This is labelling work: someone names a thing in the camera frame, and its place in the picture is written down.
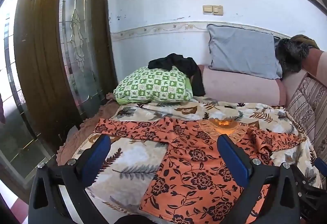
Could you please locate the beige wall switch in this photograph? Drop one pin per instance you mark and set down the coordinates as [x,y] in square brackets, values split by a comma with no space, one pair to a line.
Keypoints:
[213,10]

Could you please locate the black furry item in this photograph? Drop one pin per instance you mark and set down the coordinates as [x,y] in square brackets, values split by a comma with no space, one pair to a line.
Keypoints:
[290,55]

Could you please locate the orange black floral garment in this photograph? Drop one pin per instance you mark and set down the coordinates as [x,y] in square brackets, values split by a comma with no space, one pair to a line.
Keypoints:
[170,169]

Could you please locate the green white checkered pillow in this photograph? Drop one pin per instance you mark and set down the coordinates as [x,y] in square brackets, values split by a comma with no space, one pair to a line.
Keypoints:
[156,85]

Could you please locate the wooden door with glass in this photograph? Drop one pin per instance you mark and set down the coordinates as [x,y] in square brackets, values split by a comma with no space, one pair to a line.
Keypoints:
[65,63]

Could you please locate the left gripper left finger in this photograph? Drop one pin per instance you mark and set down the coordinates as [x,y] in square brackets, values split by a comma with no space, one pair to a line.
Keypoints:
[46,203]

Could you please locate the brown fringed bedsheet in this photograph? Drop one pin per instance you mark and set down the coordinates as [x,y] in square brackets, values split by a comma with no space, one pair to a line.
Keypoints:
[67,150]

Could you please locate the striped brown cushion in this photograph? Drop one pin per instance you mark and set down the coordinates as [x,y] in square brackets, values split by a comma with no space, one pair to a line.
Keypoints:
[308,108]

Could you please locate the beige leaf print blanket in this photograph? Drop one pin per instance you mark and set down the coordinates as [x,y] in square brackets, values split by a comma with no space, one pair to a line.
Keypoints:
[223,113]

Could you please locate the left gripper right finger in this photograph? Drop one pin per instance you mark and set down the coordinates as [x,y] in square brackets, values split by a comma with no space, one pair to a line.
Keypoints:
[281,204]

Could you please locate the grey pillow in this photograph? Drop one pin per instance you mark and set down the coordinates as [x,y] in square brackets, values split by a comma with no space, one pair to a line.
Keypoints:
[243,51]

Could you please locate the black cloth on pillow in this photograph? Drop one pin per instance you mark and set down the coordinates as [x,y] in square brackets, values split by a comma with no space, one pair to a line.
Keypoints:
[186,65]

